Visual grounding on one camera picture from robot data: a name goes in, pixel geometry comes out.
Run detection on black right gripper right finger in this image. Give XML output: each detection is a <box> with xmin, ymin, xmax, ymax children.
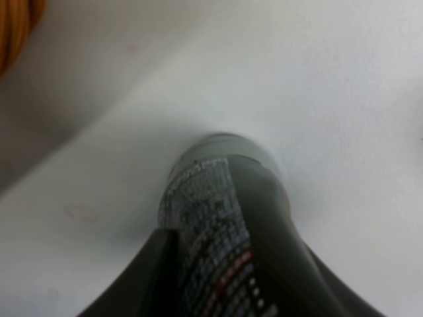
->
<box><xmin>290</xmin><ymin>227</ymin><xmax>387</xmax><ymax>317</ymax></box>

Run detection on orange woven basket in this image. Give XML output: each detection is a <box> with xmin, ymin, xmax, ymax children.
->
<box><xmin>1</xmin><ymin>0</ymin><xmax>47</xmax><ymax>76</ymax></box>

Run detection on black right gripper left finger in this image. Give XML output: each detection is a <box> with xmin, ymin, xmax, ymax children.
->
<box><xmin>80</xmin><ymin>229</ymin><xmax>178</xmax><ymax>316</ymax></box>

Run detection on dark grey cosmetic tube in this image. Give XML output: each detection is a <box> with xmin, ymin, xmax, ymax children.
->
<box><xmin>157</xmin><ymin>132</ymin><xmax>331</xmax><ymax>317</ymax></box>

